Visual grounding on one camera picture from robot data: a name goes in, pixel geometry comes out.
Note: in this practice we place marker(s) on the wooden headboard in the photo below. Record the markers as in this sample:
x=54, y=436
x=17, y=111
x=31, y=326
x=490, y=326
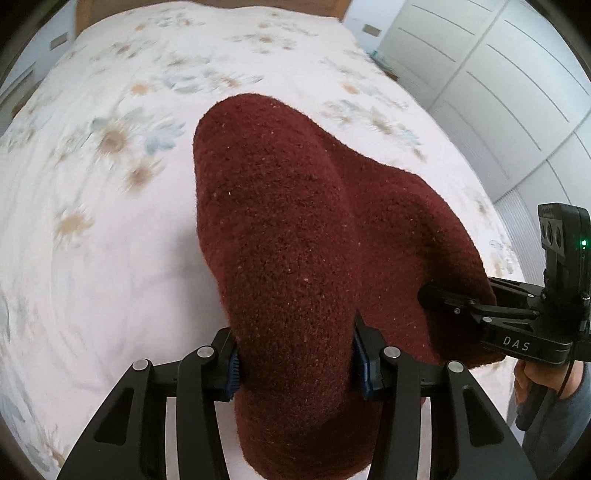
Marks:
x=87, y=14

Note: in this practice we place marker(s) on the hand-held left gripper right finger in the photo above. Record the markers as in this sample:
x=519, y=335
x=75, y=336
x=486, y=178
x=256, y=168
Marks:
x=362, y=369

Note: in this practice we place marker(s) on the white wardrobe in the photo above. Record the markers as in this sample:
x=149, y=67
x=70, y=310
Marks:
x=485, y=69

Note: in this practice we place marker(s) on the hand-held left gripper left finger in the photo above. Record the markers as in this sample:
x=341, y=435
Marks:
x=233, y=374

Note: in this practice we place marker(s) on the person's right hand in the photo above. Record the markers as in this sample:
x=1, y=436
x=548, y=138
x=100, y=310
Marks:
x=521, y=376

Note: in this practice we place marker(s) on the person's right forearm grey sleeve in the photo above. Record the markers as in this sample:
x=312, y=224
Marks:
x=563, y=434

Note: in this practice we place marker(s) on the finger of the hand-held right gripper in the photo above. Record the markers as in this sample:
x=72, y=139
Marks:
x=443, y=300
x=517, y=289

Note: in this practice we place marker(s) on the white ribbed panel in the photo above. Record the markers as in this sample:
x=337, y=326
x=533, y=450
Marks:
x=521, y=230

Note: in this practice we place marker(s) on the white bedside cabinet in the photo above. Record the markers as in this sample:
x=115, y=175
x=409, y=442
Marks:
x=37, y=50

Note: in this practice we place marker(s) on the floral white bed sheet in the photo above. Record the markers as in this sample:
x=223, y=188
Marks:
x=92, y=230

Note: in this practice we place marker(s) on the dark red knitted sweater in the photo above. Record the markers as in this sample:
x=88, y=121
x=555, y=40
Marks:
x=286, y=230

